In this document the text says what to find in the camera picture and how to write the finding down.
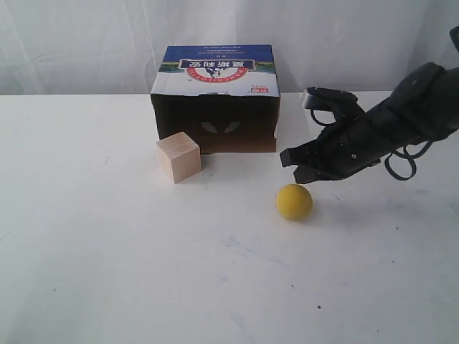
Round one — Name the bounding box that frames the yellow tennis-style ball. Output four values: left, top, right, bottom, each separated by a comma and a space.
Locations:
275, 183, 313, 221

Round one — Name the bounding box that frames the black looped cable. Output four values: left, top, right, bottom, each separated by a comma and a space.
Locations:
384, 141, 433, 181

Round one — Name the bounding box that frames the light wooden cube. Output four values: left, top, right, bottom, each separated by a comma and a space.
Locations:
156, 132, 202, 183

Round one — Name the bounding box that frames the blue printed cardboard box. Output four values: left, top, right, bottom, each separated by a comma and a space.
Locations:
151, 44, 280, 153

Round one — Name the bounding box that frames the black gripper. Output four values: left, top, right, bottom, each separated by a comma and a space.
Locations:
280, 107, 400, 185

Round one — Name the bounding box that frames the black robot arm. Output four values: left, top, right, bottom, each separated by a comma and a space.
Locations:
280, 62, 458, 184

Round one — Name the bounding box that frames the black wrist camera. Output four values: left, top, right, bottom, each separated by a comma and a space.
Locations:
302, 87, 358, 115

